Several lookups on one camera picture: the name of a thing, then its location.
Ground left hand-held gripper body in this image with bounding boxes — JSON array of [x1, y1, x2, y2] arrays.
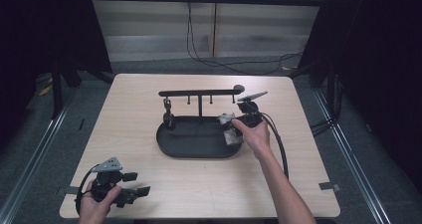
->
[[91, 156, 136, 208]]

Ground dark curtain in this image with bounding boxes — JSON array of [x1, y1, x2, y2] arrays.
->
[[292, 0, 422, 195], [0, 0, 113, 152]]

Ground black metal stand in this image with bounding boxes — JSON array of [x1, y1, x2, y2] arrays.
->
[[50, 61, 65, 119], [326, 61, 338, 118]]

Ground black wall cable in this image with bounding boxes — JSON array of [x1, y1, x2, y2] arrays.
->
[[185, 1, 304, 77]]

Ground hand-held gripper cable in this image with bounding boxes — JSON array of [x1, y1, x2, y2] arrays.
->
[[257, 111, 290, 180], [75, 164, 102, 216]]

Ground black floor cables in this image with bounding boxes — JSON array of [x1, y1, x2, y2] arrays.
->
[[310, 116, 336, 137]]

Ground right hand-held gripper cable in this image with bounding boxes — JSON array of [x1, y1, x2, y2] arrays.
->
[[257, 111, 290, 180]]

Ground black key rack with tray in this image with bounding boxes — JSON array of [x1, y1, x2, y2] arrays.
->
[[155, 84, 247, 159]]

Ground grey key pouch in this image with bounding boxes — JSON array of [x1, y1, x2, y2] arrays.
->
[[217, 112, 245, 147]]

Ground left hand-held gripper cable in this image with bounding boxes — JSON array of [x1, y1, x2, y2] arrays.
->
[[75, 164, 102, 216]]

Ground person's right hand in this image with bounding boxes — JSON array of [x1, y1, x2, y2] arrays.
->
[[231, 118, 272, 160]]

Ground person's left hand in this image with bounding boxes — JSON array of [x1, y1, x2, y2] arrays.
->
[[78, 180, 122, 223]]

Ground yellow scrap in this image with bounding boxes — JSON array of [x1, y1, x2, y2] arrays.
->
[[38, 84, 54, 98]]

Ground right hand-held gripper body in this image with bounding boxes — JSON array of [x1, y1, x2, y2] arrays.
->
[[237, 91, 269, 128]]

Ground grey tape strip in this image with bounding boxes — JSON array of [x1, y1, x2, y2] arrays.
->
[[56, 185, 81, 196], [318, 181, 341, 192]]

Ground aluminium floor rail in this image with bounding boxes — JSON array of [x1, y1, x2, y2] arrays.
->
[[312, 89, 394, 224], [0, 88, 81, 224]]

